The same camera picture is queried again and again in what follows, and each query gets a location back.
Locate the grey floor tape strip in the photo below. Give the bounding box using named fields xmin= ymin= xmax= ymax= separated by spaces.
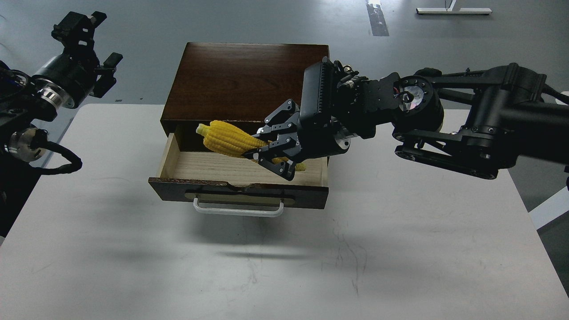
xmin=366 ymin=0 xmax=389 ymax=37

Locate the white furniture part at right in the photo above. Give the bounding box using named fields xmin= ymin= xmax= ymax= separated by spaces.
xmin=529 ymin=187 xmax=569 ymax=229

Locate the yellow corn cob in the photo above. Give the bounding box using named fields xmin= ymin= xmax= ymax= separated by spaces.
xmin=195 ymin=120 xmax=307 ymax=172

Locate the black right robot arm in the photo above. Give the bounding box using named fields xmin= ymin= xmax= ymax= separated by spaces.
xmin=243 ymin=57 xmax=569 ymax=180

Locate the dark wooden drawer cabinet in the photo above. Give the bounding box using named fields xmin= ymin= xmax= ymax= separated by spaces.
xmin=160 ymin=42 xmax=329 ymax=134

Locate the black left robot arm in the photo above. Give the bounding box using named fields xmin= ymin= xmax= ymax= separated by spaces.
xmin=0 ymin=12 xmax=123 ymax=237

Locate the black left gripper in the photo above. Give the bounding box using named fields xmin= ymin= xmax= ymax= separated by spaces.
xmin=32 ymin=12 xmax=123 ymax=109

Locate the white table leg base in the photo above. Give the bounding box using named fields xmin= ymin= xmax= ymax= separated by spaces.
xmin=415 ymin=0 xmax=493 ymax=16

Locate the wooden drawer with white handle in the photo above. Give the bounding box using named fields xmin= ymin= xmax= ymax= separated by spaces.
xmin=148 ymin=133 xmax=329 ymax=217

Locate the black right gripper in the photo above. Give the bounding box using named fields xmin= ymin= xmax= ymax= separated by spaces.
xmin=242 ymin=61 xmax=377 ymax=181

